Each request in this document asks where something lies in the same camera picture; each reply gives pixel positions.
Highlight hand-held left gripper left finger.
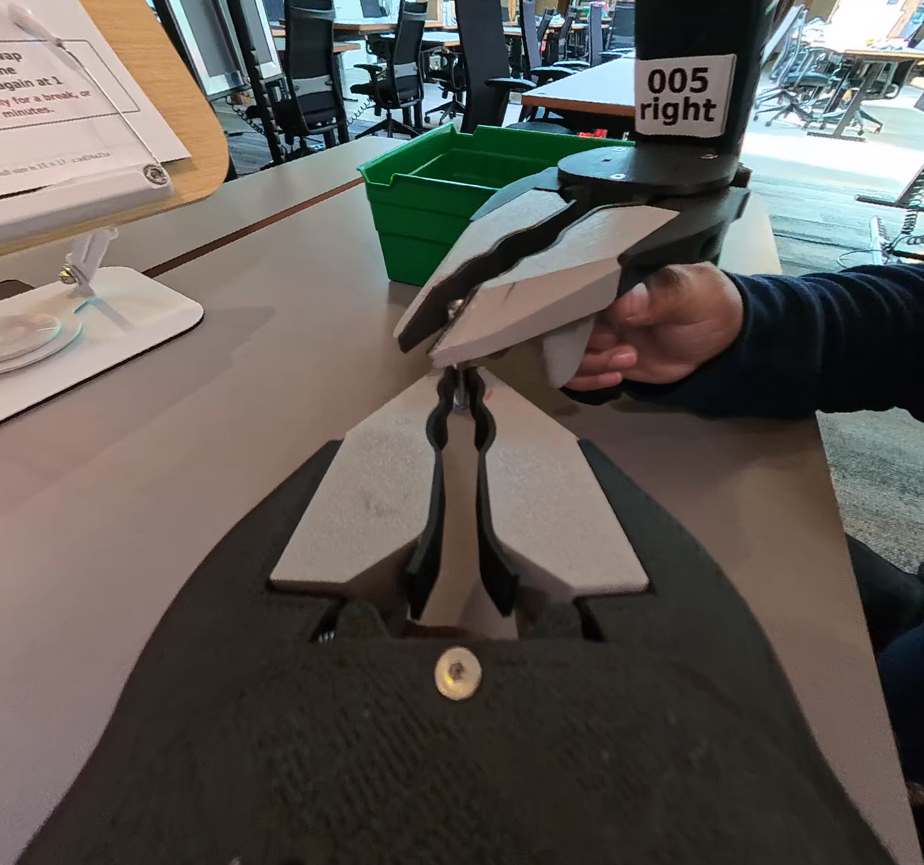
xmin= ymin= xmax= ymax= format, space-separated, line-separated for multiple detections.
xmin=269 ymin=371 xmax=451 ymax=620

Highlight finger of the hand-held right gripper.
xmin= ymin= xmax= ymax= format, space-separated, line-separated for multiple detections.
xmin=396 ymin=188 xmax=575 ymax=353
xmin=429 ymin=204 xmax=681 ymax=369

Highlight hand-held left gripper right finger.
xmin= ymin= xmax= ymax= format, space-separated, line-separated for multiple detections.
xmin=471 ymin=369 xmax=649 ymax=619

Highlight green plastic bin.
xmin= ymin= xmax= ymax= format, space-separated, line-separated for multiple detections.
xmin=359 ymin=123 xmax=636 ymax=288

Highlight person's right forearm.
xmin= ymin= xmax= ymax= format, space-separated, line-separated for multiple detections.
xmin=628 ymin=266 xmax=924 ymax=422

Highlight person's right hand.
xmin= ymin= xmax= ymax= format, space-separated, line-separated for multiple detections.
xmin=566 ymin=262 xmax=744 ymax=389

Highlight cluster of distant office chairs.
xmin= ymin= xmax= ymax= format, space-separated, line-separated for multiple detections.
xmin=520 ymin=0 xmax=636 ymax=86

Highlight wooden-edged office table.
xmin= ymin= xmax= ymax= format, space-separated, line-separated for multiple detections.
xmin=520 ymin=56 xmax=640 ymax=120

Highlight black office chair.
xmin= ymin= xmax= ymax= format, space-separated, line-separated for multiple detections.
xmin=426 ymin=0 xmax=535 ymax=133
xmin=270 ymin=0 xmax=356 ymax=151
xmin=352 ymin=0 xmax=430 ymax=138

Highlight white sign stand base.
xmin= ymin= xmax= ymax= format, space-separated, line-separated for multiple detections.
xmin=0 ymin=226 xmax=205 ymax=422

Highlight grey panel on black stand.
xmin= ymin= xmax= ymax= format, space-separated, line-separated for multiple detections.
xmin=217 ymin=0 xmax=284 ymax=166
xmin=130 ymin=0 xmax=250 ymax=104

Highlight wooden instruction sign board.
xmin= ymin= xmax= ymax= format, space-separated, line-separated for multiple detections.
xmin=0 ymin=0 xmax=231 ymax=256

